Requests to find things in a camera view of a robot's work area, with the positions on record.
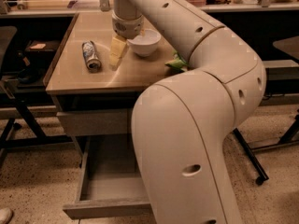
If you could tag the black chair on left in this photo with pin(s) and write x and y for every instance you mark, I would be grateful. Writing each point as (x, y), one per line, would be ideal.
(7, 33)

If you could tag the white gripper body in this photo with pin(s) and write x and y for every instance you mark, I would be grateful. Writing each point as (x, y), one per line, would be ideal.
(128, 26)

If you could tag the black wheeled stand base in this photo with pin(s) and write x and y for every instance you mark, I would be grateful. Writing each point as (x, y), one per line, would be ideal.
(289, 138)

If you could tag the grey drawer cabinet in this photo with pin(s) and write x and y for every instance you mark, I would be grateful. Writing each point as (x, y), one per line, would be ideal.
(73, 88)

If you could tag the white ceramic bowl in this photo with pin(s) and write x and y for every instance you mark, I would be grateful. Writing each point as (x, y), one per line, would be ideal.
(144, 46)

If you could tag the silver redbull can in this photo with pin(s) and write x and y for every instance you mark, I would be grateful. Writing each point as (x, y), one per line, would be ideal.
(90, 56)

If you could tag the open grey middle drawer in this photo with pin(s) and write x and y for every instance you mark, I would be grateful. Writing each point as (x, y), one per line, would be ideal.
(110, 184)

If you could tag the black shelf items left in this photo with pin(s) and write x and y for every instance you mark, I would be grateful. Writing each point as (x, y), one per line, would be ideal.
(37, 58)

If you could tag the white shoe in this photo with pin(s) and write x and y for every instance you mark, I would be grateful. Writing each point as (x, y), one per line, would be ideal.
(5, 215)

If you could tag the closed grey top drawer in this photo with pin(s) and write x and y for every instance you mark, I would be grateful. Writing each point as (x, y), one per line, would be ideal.
(98, 122)

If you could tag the green snack chip bag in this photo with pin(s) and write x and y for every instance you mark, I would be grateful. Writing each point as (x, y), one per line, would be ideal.
(177, 63)

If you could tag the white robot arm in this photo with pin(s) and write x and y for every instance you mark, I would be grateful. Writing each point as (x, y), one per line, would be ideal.
(179, 123)

